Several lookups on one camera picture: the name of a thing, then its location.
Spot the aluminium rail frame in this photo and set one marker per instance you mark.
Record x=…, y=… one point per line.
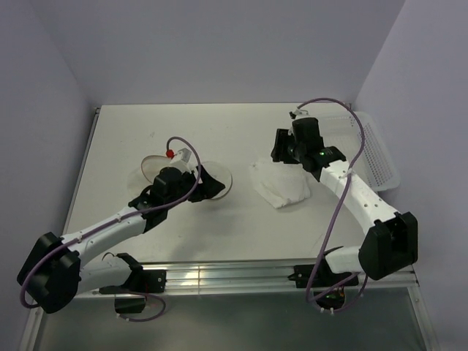
x=228, y=262

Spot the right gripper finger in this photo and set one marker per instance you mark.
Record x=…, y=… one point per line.
x=282, y=141
x=280, y=153

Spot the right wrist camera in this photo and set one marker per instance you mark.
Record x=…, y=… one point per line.
x=298, y=113

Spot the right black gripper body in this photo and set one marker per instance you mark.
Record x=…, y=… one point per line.
x=295, y=151

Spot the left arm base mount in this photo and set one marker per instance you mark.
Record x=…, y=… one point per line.
x=144, y=287

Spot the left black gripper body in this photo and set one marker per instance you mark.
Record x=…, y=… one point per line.
x=187, y=183

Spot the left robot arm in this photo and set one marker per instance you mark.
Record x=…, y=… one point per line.
x=59, y=267

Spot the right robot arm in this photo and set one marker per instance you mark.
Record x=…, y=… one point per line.
x=391, y=238

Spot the white plastic basket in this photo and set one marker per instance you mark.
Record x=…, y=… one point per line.
x=374, y=165

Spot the white bra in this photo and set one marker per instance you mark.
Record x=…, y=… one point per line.
x=279, y=184

